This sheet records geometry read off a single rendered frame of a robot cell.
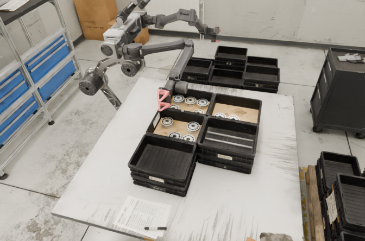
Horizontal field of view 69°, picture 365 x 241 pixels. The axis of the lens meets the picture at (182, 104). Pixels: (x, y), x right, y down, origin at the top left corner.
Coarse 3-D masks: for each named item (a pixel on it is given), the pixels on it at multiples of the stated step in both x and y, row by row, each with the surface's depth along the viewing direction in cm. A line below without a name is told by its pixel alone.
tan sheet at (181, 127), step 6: (174, 120) 218; (156, 126) 214; (174, 126) 213; (180, 126) 213; (186, 126) 212; (156, 132) 209; (162, 132) 209; (168, 132) 208; (180, 132) 208; (186, 132) 208; (198, 132) 207
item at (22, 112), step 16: (16, 80) 281; (0, 96) 265; (16, 96) 284; (32, 96) 306; (0, 112) 268; (16, 112) 287; (32, 112) 309; (0, 128) 271; (16, 128) 290; (0, 144) 273
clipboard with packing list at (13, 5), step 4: (12, 0) 300; (16, 0) 301; (20, 0) 301; (24, 0) 300; (28, 0) 299; (8, 4) 292; (12, 4) 291; (16, 4) 291; (20, 4) 290; (0, 8) 284; (4, 8) 284; (8, 8) 283; (12, 8) 283; (16, 8) 282
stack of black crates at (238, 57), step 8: (224, 48) 358; (232, 48) 355; (240, 48) 352; (216, 56) 337; (224, 56) 356; (232, 56) 355; (240, 56) 354; (216, 64) 344; (224, 64) 342; (232, 64) 338; (240, 64) 336
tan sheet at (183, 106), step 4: (172, 100) 238; (172, 104) 234; (176, 104) 234; (180, 104) 233; (184, 104) 233; (196, 104) 233; (180, 108) 230; (184, 108) 229; (188, 108) 229; (192, 108) 229; (196, 108) 229; (204, 112) 224
